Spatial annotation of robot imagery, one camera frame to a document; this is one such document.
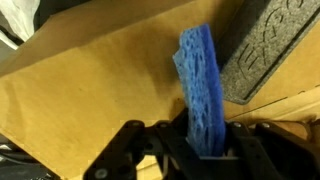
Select white orange plastic bag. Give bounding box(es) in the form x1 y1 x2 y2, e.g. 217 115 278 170
0 0 41 42

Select cardboard box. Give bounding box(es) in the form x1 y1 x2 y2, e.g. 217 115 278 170
0 0 319 180

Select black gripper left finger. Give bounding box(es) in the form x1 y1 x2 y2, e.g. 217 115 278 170
83 119 201 180

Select grey whiteboard eraser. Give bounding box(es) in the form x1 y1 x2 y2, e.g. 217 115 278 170
216 0 320 104

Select blue sponge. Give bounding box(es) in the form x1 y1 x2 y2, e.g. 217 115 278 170
173 24 226 156

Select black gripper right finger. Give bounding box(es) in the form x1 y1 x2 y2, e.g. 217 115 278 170
226 121 320 180

